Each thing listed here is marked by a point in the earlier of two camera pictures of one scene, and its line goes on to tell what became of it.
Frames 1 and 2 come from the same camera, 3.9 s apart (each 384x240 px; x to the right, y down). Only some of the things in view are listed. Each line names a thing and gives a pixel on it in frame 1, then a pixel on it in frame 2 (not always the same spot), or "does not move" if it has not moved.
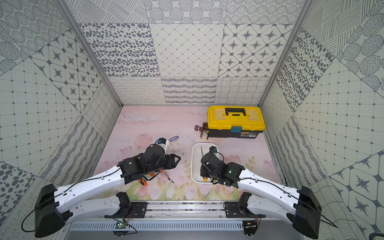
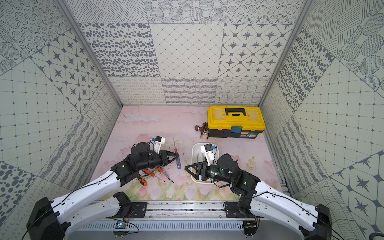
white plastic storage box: [198, 150] does not move
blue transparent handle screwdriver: [173, 138] → [177, 159]
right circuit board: [250, 227] does not move
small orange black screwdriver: [143, 182] does not move
